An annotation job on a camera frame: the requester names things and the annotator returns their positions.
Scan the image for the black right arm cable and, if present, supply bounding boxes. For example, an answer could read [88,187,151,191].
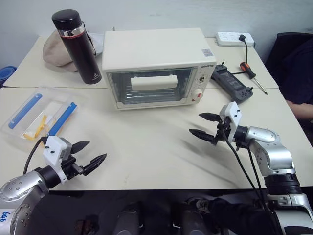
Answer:
[246,144,268,211]
[222,127,282,235]

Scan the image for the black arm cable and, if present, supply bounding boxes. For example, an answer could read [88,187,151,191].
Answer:
[222,127,282,235]
[246,144,268,211]
[23,137,49,175]

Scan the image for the orange black screwdriver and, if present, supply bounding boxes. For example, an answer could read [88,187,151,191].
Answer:
[239,61,268,95]

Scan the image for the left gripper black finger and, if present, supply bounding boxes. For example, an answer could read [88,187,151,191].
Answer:
[82,153,108,176]
[71,141,91,155]

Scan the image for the beige cap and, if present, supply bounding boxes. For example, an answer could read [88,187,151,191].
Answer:
[42,31,79,73]

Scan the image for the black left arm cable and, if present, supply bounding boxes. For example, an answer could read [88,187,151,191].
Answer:
[23,137,49,175]

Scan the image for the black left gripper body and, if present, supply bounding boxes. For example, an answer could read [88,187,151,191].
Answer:
[61,154,86,181]

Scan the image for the dark brown thermos bottle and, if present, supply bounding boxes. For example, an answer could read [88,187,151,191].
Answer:
[51,9,102,85]

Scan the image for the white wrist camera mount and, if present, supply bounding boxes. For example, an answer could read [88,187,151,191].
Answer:
[43,136,73,185]
[219,102,243,143]

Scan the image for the black plug with cable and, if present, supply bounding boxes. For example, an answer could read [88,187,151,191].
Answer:
[231,34,250,75]

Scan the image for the clear plastic box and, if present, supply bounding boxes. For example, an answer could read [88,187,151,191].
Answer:
[0,86,80,146]

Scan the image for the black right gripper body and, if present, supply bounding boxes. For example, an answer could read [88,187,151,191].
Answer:
[214,117,232,143]

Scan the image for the black chair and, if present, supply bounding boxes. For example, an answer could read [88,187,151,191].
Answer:
[266,32,313,83]

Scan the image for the grey handheld controller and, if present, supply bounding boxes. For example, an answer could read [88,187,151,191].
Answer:
[210,63,254,104]

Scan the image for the cream white toaster oven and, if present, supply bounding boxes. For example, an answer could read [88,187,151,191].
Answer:
[101,27,218,112]

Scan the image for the blue container clip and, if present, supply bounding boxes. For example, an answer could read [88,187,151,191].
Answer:
[8,93,43,130]
[46,101,78,137]

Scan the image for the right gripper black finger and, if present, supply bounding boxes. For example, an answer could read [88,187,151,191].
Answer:
[198,112,222,123]
[188,129,219,146]

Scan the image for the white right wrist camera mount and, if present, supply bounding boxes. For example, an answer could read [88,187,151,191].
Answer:
[219,102,243,143]

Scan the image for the blue object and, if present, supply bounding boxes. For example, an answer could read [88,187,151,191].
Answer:
[0,65,18,87]

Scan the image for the white power strip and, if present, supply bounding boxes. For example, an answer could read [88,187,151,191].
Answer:
[215,31,255,48]

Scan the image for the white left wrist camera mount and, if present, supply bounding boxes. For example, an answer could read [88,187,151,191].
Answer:
[43,136,73,185]

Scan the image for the person in dark clothes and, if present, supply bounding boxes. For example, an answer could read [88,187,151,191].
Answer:
[278,36,313,123]

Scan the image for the white oven door handle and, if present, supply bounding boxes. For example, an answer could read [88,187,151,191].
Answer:
[131,75,178,91]

